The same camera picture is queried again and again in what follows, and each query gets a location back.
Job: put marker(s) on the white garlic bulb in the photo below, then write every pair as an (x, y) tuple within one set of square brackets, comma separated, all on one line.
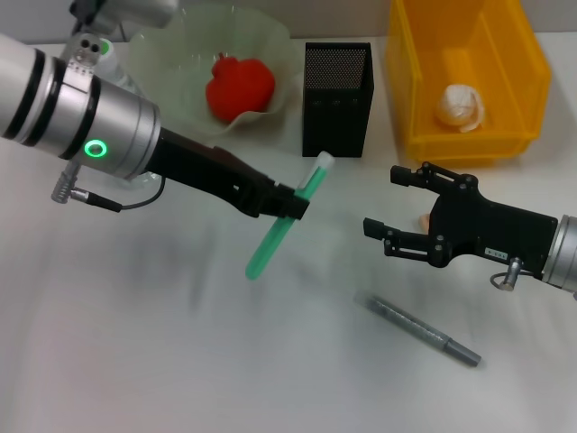
[(460, 108)]

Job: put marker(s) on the clear water bottle green label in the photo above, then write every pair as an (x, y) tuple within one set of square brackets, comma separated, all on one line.
[(128, 81)]

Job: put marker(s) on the beige eraser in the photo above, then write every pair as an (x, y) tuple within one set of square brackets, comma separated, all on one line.
[(424, 222)]

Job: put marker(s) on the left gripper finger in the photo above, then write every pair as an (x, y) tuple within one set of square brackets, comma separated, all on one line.
[(290, 209), (285, 190)]

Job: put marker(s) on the pale green glass bowl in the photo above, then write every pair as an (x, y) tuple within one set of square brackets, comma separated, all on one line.
[(180, 58)]

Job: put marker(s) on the green pen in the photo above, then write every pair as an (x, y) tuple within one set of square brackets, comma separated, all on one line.
[(315, 176)]

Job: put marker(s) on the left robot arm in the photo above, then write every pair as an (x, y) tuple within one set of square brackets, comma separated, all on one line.
[(67, 108)]

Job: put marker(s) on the black mesh pen holder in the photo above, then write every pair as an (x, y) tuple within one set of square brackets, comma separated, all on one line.
[(338, 131)]

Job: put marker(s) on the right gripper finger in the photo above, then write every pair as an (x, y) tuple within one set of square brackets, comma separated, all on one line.
[(375, 227), (405, 175)]

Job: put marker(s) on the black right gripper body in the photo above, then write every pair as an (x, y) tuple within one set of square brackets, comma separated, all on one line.
[(491, 234)]

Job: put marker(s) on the grey marker pen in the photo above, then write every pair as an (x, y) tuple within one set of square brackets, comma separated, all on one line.
[(419, 329)]

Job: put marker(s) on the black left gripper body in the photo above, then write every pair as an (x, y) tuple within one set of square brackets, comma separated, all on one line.
[(212, 171)]

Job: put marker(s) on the yellow plastic bin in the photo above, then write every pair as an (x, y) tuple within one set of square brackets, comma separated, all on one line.
[(473, 149)]

